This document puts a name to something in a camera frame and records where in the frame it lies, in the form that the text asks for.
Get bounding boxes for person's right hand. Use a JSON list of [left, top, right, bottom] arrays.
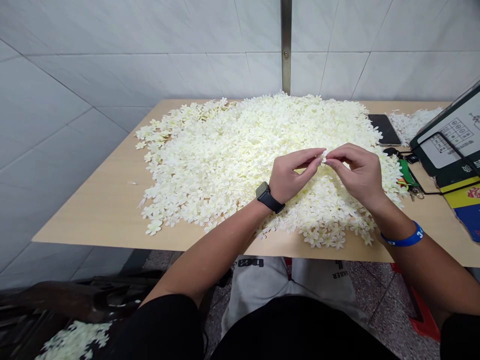
[[324, 142, 392, 217]]

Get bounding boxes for person's left hand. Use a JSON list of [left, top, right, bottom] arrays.
[[268, 148, 328, 206]]

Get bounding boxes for bunch of keys, green tag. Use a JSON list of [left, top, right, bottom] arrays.
[[382, 147, 426, 202]]

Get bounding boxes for black smartphone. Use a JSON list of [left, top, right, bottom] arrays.
[[368, 113, 403, 148]]

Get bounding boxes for pile of white fabric flowers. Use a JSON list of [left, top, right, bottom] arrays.
[[134, 91, 410, 250]]

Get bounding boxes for heap of white stamen pieces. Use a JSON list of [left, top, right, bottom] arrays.
[[387, 106, 444, 142]]

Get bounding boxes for green and white cardboard box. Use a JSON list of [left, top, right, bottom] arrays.
[[409, 80, 480, 189]]

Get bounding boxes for yellow and blue packet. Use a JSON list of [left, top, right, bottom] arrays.
[[439, 176, 480, 244]]

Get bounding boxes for person's legs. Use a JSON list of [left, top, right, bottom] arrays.
[[220, 256, 370, 340]]

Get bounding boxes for red plastic stool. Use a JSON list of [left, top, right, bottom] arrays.
[[389, 262, 442, 343]]

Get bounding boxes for person's body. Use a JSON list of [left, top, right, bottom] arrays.
[[122, 293, 480, 360]]

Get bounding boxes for light wooden table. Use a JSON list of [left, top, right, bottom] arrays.
[[31, 98, 480, 269]]

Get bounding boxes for floor heap of white flowers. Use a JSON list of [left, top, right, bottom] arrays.
[[34, 319, 115, 360]]

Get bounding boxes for black lanyard strap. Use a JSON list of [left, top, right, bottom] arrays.
[[397, 131, 480, 197]]

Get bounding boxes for metal strip on wall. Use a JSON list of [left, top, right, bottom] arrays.
[[280, 0, 293, 95]]

